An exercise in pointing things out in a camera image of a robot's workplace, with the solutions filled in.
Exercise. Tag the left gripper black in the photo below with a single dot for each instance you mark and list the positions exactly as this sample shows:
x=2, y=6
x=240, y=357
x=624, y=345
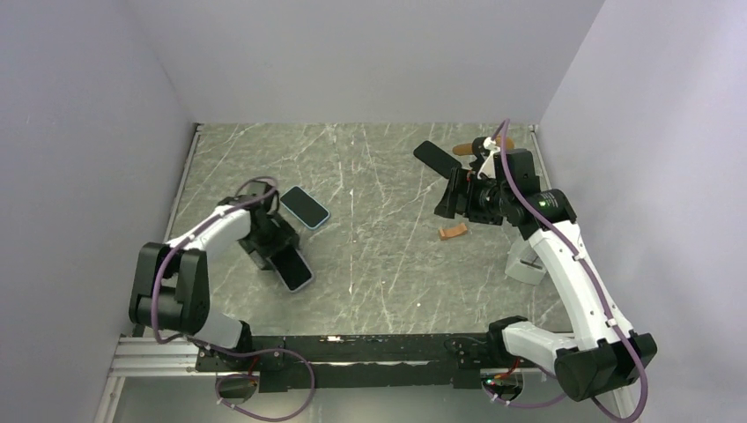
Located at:
x=284, y=235

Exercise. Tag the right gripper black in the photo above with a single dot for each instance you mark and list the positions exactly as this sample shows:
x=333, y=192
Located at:
x=467, y=184

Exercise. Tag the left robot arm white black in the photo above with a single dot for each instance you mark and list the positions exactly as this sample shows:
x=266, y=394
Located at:
x=171, y=288

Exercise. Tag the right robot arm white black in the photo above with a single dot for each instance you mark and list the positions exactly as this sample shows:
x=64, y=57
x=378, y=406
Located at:
x=606, y=353

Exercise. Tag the phone in blue case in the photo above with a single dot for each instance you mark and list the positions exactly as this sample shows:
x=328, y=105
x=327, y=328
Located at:
x=307, y=210

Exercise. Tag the black phone on table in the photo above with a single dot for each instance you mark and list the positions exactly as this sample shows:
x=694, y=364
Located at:
x=436, y=158

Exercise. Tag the white phone stand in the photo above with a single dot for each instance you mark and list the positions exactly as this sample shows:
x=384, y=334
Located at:
x=524, y=264

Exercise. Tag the small brown wooden block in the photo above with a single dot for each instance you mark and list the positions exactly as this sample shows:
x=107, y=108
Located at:
x=448, y=233

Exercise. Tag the wooden microphone on black stand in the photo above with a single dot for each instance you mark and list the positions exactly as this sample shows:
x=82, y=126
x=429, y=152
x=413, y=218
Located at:
x=467, y=149

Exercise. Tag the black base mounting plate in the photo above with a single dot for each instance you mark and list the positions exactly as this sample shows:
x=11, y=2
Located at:
x=458, y=360

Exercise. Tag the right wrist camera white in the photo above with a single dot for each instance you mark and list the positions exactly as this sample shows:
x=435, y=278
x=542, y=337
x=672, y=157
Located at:
x=489, y=151

